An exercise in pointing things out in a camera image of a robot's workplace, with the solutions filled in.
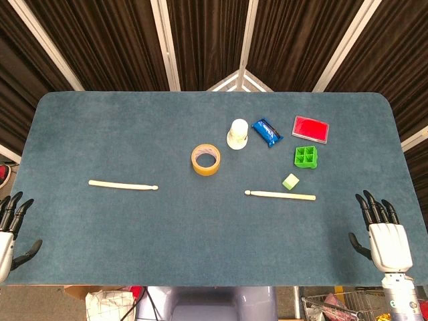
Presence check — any white screen frame post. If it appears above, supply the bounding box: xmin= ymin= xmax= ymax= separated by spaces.
xmin=7 ymin=0 xmax=85 ymax=92
xmin=312 ymin=0 xmax=385 ymax=93
xmin=238 ymin=0 xmax=260 ymax=92
xmin=149 ymin=0 xmax=182 ymax=92

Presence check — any wooden drumstick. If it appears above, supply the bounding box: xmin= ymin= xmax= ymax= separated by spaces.
xmin=88 ymin=179 xmax=159 ymax=191
xmin=244 ymin=189 xmax=317 ymax=201

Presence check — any white triangular screen frame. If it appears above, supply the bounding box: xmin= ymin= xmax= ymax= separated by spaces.
xmin=206 ymin=68 xmax=274 ymax=93

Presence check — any lavender robot torso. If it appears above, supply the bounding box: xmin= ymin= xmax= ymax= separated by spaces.
xmin=136 ymin=286 xmax=278 ymax=321

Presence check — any green four-cell tray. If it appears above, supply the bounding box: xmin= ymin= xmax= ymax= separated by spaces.
xmin=294 ymin=145 xmax=319 ymax=170

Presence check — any red and white shoe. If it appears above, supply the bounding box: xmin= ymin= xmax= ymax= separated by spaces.
xmin=0 ymin=163 xmax=13 ymax=189

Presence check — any white checked bag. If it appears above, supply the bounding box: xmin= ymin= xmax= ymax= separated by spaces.
xmin=85 ymin=290 xmax=136 ymax=321

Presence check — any light green cube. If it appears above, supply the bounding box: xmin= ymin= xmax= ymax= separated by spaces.
xmin=282 ymin=173 xmax=300 ymax=191

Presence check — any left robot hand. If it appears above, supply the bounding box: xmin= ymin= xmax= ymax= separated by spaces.
xmin=0 ymin=191 xmax=43 ymax=284

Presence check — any white screen frame bar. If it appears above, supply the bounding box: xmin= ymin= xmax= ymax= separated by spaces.
xmin=0 ymin=143 xmax=21 ymax=165
xmin=400 ymin=125 xmax=428 ymax=153

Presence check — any blue snack packet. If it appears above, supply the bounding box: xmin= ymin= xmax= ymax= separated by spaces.
xmin=251 ymin=117 xmax=284 ymax=149

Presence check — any blue table cloth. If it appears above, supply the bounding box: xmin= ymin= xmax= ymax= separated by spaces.
xmin=5 ymin=90 xmax=428 ymax=288

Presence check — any yellow tape roll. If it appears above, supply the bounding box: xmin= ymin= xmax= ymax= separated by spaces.
xmin=191 ymin=143 xmax=222 ymax=177

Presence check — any wire basket cart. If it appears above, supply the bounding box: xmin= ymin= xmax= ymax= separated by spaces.
xmin=300 ymin=289 xmax=389 ymax=321

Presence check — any cardboard box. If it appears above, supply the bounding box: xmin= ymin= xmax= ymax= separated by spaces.
xmin=63 ymin=285 xmax=126 ymax=302

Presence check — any brown pleated curtain panel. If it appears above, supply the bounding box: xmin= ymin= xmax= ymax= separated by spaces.
xmin=247 ymin=0 xmax=365 ymax=92
xmin=166 ymin=0 xmax=250 ymax=92
xmin=25 ymin=0 xmax=170 ymax=92
xmin=0 ymin=0 xmax=76 ymax=158
xmin=326 ymin=0 xmax=428 ymax=188

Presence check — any red flat box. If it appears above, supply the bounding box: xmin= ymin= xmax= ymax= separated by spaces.
xmin=291 ymin=115 xmax=330 ymax=145

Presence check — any black torso cable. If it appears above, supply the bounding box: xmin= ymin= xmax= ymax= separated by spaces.
xmin=142 ymin=286 xmax=158 ymax=321

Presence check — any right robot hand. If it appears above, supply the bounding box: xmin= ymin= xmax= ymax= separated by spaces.
xmin=348 ymin=189 xmax=414 ymax=274

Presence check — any white paper cup stack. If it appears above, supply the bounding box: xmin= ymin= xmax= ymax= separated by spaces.
xmin=226 ymin=118 xmax=249 ymax=150

